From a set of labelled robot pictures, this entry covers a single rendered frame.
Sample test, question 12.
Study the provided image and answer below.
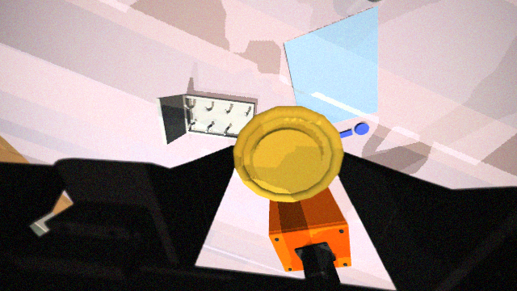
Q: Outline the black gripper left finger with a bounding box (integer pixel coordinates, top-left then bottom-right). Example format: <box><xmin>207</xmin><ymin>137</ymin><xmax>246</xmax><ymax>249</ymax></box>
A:
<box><xmin>53</xmin><ymin>145</ymin><xmax>235</xmax><ymax>265</ymax></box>

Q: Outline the light blue flat mat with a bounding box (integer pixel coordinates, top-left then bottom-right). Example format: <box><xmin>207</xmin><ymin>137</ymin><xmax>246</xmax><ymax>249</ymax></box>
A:
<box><xmin>284</xmin><ymin>6</ymin><xmax>378</xmax><ymax>124</ymax></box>

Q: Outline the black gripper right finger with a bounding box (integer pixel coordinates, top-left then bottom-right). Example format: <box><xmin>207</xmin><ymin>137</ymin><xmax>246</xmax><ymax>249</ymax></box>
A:
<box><xmin>338</xmin><ymin>151</ymin><xmax>517</xmax><ymax>291</ymax></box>

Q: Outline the white dish rack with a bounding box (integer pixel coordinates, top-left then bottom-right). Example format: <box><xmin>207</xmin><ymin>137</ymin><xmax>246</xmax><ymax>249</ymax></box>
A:
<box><xmin>155</xmin><ymin>94</ymin><xmax>255</xmax><ymax>145</ymax></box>

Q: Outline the yellow round plate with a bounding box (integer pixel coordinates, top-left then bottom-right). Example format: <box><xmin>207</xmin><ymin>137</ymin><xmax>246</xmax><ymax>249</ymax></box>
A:
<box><xmin>233</xmin><ymin>106</ymin><xmax>344</xmax><ymax>202</ymax></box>

